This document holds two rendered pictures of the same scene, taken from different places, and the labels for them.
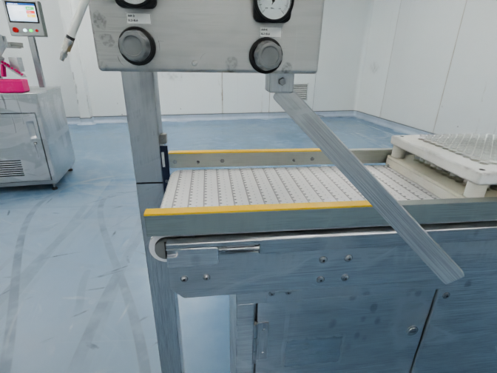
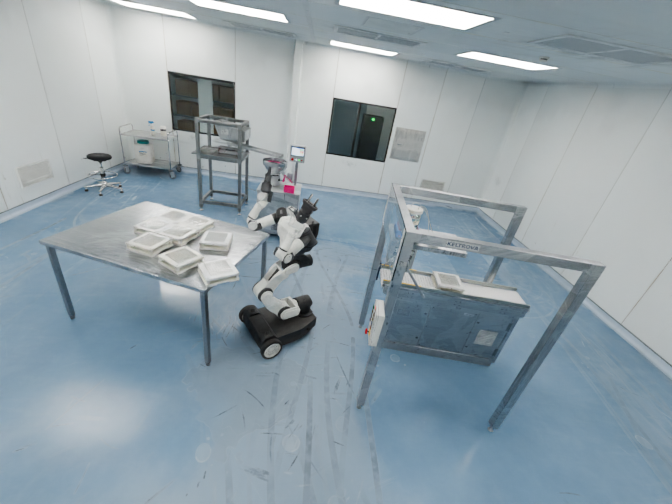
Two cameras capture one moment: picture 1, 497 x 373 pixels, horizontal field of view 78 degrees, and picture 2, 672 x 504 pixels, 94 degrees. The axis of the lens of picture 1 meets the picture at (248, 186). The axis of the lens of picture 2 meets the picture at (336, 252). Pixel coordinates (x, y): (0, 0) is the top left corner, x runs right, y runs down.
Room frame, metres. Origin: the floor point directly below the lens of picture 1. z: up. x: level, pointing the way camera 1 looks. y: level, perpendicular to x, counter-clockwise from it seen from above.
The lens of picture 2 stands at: (-2.02, 0.29, 2.29)
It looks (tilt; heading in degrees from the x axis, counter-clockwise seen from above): 28 degrees down; 7
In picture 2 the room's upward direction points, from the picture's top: 10 degrees clockwise
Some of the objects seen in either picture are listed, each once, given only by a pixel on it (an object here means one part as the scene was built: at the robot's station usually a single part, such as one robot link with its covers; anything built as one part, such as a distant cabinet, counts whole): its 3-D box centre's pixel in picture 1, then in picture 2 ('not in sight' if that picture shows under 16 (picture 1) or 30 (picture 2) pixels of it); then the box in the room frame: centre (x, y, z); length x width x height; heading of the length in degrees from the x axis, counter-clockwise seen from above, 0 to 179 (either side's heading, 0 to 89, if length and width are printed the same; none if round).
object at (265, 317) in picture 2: not in sight; (282, 315); (0.30, 1.00, 0.19); 0.64 x 0.52 x 0.33; 138
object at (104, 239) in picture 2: not in sight; (169, 238); (0.22, 2.12, 0.81); 1.50 x 1.10 x 0.04; 87
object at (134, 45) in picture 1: (134, 39); not in sight; (0.31, 0.11, 1.04); 0.03 x 0.02 x 0.04; 97
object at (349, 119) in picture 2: not in sight; (360, 131); (5.27, 1.15, 1.43); 1.38 x 0.01 x 1.16; 104
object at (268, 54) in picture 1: (268, 50); not in sight; (0.32, -0.02, 1.04); 0.03 x 0.03 x 0.04; 7
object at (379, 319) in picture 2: not in sight; (376, 322); (-0.37, 0.15, 0.94); 0.17 x 0.06 x 0.26; 7
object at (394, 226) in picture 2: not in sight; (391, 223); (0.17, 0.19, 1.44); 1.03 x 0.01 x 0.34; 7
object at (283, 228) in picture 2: not in sight; (297, 234); (0.35, 0.95, 1.09); 0.34 x 0.30 x 0.36; 48
